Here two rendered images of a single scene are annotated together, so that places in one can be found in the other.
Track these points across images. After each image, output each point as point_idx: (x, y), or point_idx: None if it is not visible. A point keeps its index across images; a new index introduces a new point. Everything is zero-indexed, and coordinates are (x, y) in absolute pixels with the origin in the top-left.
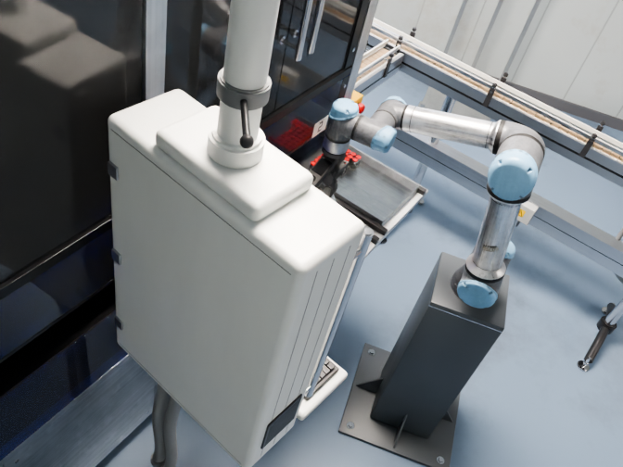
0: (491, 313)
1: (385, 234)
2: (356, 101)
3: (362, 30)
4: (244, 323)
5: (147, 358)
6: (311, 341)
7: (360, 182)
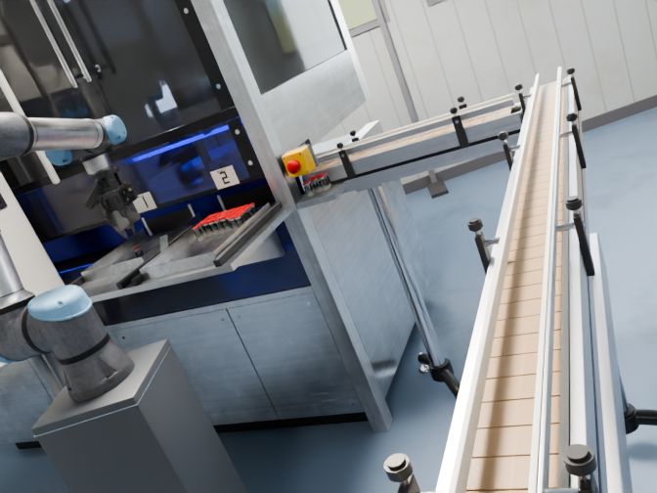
0: (57, 410)
1: (134, 285)
2: (286, 156)
3: (217, 62)
4: None
5: None
6: None
7: (217, 242)
